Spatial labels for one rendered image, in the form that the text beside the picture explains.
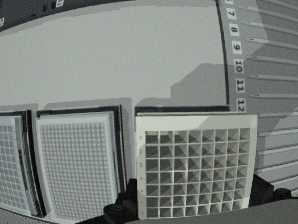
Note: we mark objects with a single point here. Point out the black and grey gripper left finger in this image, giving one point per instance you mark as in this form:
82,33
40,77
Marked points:
120,212

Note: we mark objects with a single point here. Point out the white deep-well block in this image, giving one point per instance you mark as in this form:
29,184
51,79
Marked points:
215,134

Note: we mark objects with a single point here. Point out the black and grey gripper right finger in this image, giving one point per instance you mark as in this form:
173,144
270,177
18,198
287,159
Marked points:
263,192

